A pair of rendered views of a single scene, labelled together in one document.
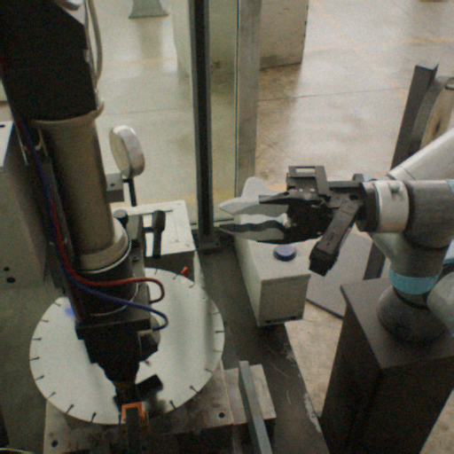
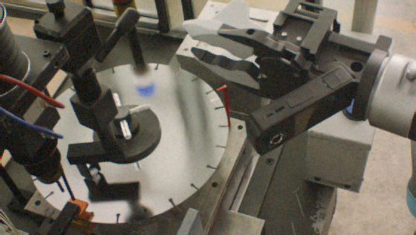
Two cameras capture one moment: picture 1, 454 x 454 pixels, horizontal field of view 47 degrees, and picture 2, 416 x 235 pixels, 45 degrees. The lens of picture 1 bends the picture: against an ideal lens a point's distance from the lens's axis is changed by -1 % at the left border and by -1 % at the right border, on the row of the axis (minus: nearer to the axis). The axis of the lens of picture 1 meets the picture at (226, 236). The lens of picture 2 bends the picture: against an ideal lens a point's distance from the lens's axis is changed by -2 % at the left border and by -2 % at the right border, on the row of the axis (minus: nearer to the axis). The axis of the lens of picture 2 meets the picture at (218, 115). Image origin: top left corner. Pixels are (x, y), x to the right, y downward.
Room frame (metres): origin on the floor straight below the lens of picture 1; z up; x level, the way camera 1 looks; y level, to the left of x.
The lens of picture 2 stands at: (0.22, -0.28, 1.59)
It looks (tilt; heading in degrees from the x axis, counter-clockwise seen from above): 49 degrees down; 37
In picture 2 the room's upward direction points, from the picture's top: 7 degrees counter-clockwise
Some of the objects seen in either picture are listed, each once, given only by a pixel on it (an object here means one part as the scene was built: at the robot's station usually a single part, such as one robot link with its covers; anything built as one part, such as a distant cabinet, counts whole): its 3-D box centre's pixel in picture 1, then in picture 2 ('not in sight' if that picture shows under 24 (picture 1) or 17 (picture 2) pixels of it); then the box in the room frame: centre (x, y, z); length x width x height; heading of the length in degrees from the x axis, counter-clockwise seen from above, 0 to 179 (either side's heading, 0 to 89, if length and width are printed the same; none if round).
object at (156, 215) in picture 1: (145, 234); (105, 31); (0.54, 0.11, 1.21); 0.08 x 0.06 x 0.03; 11
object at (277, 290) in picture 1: (268, 256); (351, 108); (0.89, -0.10, 0.82); 0.28 x 0.11 x 0.15; 11
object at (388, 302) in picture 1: (415, 300); not in sight; (0.78, -0.42, 0.80); 0.15 x 0.15 x 0.10
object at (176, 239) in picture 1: (152, 253); (235, 60); (0.91, 0.17, 0.82); 0.18 x 0.18 x 0.15; 11
